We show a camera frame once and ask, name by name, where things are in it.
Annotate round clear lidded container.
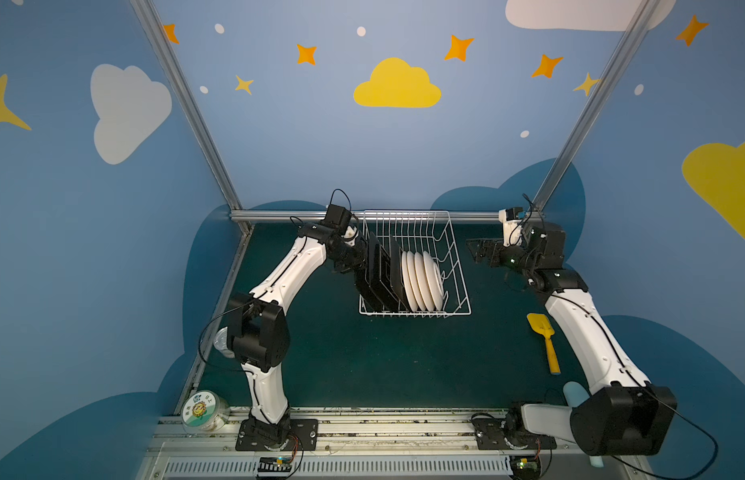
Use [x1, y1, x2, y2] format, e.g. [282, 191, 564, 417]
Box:
[180, 390, 230, 433]

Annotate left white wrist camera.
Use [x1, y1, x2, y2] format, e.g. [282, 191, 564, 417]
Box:
[342, 225, 358, 245]

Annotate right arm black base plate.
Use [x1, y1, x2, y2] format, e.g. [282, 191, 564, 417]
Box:
[471, 416, 558, 451]

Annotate light blue toy spatula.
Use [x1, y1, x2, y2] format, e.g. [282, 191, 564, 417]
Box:
[563, 381, 605, 469]

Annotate small circuit board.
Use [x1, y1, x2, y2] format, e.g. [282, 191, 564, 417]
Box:
[510, 457, 543, 480]
[256, 456, 294, 479]

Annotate white wire dish rack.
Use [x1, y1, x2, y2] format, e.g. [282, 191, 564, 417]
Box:
[358, 210, 472, 318]

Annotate white round plate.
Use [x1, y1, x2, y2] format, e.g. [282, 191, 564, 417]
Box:
[401, 251, 420, 312]
[407, 252, 427, 311]
[415, 252, 436, 312]
[423, 252, 445, 311]

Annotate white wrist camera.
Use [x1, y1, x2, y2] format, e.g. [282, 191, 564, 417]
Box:
[499, 207, 525, 247]
[342, 225, 358, 245]

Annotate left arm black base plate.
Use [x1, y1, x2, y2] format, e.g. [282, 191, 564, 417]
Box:
[234, 417, 318, 452]

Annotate right small circuit board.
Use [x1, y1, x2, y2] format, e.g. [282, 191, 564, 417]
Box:
[510, 457, 543, 480]

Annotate yellow toy spatula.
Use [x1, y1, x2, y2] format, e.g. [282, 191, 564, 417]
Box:
[527, 313, 562, 375]

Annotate black square floral plate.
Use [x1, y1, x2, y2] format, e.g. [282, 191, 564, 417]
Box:
[370, 233, 390, 312]
[381, 243, 399, 312]
[354, 234, 383, 312]

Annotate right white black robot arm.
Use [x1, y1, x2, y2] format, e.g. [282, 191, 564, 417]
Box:
[468, 220, 678, 456]

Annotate aluminium rail base frame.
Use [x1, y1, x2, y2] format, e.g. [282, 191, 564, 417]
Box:
[136, 406, 651, 479]

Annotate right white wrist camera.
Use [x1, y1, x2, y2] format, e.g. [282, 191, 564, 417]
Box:
[499, 207, 525, 247]

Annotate left small circuit board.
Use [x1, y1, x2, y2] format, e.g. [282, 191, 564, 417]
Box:
[256, 456, 294, 479]

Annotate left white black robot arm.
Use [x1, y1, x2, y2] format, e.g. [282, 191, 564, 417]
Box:
[226, 220, 366, 426]

